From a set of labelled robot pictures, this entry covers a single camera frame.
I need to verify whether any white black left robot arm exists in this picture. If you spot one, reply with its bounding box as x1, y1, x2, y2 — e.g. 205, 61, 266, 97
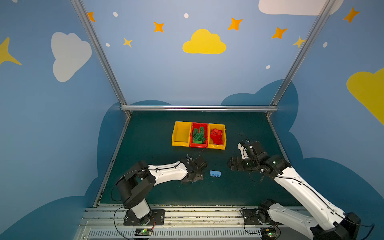
115, 156, 208, 224

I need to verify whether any left yellow plastic bin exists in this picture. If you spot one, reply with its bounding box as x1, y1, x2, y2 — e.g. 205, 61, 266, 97
172, 121, 192, 148

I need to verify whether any controller board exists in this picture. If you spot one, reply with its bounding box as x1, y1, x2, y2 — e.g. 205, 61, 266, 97
135, 229, 153, 238
260, 228, 279, 240

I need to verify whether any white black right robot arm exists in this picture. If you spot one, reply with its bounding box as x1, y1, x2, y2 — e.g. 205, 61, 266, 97
227, 155, 361, 240

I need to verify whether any right yellow plastic bin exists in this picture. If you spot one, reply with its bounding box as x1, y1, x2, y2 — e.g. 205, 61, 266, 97
208, 123, 227, 150

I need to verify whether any horizontal aluminium frame rail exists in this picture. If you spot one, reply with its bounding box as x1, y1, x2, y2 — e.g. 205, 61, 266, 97
121, 105, 278, 112

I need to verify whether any red plastic bin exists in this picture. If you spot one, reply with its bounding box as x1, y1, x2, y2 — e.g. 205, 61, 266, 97
190, 123, 209, 149

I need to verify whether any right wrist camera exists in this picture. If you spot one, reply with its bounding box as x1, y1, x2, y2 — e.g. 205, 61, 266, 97
238, 141, 269, 160

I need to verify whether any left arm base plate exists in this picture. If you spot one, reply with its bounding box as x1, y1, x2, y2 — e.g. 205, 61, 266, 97
124, 209, 166, 226

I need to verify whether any red lego brick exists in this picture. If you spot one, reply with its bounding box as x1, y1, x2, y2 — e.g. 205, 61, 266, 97
210, 129, 223, 145

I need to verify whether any aluminium front mounting rail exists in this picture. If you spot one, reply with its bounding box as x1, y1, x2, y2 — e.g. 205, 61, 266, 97
73, 205, 334, 240

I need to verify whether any left aluminium frame post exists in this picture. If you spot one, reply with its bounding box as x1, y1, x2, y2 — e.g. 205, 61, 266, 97
71, 0, 127, 107

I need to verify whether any right aluminium frame post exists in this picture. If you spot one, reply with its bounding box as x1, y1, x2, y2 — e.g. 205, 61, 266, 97
270, 0, 337, 111

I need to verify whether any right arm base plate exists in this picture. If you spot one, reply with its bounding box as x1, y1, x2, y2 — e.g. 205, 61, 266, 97
240, 208, 271, 225

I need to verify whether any right controller board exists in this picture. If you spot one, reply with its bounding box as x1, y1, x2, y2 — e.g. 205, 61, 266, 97
260, 228, 279, 240

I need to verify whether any left controller board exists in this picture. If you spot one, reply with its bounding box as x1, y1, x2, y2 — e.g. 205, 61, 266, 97
135, 229, 153, 238

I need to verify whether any yellow plastic bin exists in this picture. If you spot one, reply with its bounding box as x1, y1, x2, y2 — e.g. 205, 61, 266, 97
208, 123, 227, 150
172, 121, 192, 148

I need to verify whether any light blue lego brick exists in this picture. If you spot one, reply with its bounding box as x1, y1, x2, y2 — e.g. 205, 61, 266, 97
210, 171, 222, 178

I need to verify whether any aluminium frame post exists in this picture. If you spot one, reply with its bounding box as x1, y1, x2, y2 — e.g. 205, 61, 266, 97
270, 0, 337, 111
71, 0, 127, 107

